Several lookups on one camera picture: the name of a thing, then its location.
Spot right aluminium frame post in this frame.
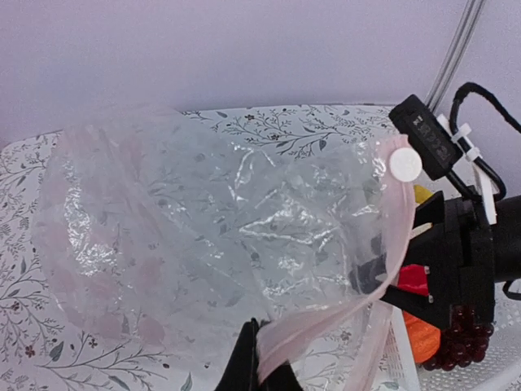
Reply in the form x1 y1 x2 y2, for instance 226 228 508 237
425 0 487 112

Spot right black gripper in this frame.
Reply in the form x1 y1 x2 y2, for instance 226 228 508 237
349 191 520 328

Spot red toy bell pepper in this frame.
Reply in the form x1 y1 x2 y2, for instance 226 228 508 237
397 264 429 297

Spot white plastic basket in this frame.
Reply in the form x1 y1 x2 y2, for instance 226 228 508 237
372 283 520 390

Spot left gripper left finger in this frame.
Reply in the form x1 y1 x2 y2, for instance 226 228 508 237
217 319 261 391

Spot dark red toy grapes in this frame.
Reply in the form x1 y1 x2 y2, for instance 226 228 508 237
421 305 494 371

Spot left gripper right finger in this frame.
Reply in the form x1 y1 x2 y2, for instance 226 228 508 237
256 318 303 391

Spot orange toy pumpkin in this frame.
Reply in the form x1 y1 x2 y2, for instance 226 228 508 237
403 311 441 364

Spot clear zip top bag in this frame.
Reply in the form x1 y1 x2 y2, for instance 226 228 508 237
32 109 416 390

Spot floral table mat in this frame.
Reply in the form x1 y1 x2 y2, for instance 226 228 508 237
1 105 414 390

